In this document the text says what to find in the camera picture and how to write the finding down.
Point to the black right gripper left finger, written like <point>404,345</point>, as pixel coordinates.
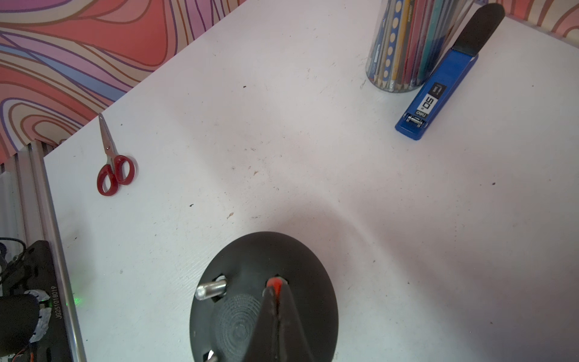
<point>263,346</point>

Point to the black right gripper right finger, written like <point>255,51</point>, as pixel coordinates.
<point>292,345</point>

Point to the red screw protection sleeve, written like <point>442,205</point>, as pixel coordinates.
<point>276,284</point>

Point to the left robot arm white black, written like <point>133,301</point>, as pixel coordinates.
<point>33,326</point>

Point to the black dome with screws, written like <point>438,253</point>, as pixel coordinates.
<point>229,297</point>

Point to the blue stapler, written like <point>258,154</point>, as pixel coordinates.
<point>451,70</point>

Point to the clear pencil holder with pencils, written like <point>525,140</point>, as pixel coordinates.
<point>410,37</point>

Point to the red handled scissors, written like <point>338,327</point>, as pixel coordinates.
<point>119,169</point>

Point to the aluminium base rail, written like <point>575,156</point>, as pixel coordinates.
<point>27,216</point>

